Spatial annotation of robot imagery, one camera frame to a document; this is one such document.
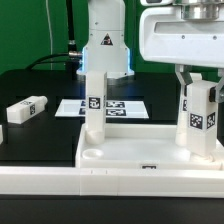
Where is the white front fence bar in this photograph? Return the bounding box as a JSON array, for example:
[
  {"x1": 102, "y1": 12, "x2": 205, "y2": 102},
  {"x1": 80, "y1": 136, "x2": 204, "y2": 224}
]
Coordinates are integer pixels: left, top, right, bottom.
[{"x1": 0, "y1": 166, "x2": 224, "y2": 198}]

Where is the white cable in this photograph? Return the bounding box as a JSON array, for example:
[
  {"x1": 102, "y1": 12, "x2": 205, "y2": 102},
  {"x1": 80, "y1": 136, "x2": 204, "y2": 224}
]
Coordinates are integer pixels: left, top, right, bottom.
[{"x1": 45, "y1": 0, "x2": 54, "y2": 71}]

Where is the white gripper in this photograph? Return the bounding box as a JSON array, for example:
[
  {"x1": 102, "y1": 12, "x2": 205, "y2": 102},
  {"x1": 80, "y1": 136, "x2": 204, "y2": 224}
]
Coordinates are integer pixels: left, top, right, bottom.
[{"x1": 139, "y1": 0, "x2": 224, "y2": 96}]

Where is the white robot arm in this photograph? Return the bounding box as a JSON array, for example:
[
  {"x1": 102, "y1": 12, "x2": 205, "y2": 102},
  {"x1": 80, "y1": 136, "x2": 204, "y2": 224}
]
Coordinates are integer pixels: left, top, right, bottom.
[{"x1": 78, "y1": 0, "x2": 224, "y2": 103}]

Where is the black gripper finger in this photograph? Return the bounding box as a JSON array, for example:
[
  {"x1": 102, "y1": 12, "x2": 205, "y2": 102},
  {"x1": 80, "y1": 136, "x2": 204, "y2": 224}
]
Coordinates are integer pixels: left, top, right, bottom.
[{"x1": 209, "y1": 68, "x2": 224, "y2": 103}]

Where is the white desk top tray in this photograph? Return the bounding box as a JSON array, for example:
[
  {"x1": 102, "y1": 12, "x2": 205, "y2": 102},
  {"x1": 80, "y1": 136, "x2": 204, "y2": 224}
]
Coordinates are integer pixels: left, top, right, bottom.
[{"x1": 75, "y1": 123, "x2": 224, "y2": 170}]

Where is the white base block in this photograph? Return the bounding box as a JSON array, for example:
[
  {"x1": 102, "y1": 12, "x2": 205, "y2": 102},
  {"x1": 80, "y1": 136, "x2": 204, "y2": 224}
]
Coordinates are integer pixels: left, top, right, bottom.
[{"x1": 187, "y1": 80, "x2": 218, "y2": 157}]

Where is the white marker base plate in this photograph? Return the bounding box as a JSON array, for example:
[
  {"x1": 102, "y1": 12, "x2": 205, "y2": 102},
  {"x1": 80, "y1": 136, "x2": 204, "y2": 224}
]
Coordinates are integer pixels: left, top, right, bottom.
[{"x1": 55, "y1": 99, "x2": 149, "y2": 119}]

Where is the black cable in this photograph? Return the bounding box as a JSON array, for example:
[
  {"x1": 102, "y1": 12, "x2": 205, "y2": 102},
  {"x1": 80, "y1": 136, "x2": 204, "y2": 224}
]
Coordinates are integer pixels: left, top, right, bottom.
[{"x1": 25, "y1": 0, "x2": 83, "y2": 71}]

